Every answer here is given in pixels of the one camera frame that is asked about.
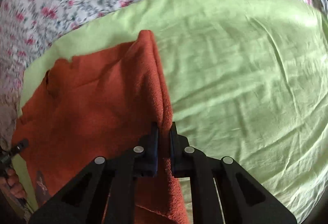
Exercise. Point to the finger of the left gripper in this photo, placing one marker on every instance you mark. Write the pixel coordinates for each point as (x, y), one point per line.
(19, 147)

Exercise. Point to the orange knit sweater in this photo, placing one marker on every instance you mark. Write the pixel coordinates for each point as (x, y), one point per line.
(101, 104)

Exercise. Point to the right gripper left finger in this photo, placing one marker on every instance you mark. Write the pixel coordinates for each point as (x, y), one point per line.
(103, 192)

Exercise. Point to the green bed sheet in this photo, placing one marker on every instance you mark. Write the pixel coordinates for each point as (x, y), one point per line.
(247, 78)

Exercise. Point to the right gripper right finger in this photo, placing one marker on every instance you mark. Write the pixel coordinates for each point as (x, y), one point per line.
(221, 190)

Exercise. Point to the left hand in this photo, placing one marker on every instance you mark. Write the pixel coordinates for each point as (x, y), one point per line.
(11, 185)

